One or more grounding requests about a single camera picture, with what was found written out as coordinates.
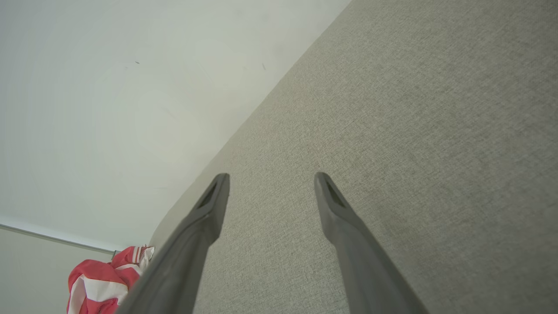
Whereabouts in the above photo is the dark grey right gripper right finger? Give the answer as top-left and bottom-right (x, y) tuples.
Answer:
(314, 171), (431, 314)

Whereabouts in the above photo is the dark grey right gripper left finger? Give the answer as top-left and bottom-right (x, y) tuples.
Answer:
(116, 173), (231, 314)

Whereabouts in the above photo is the red shirt with white sleeves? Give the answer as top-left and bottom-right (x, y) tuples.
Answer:
(67, 245), (155, 314)

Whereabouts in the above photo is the white partition panel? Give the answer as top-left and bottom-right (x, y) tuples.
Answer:
(0, 228), (115, 314)

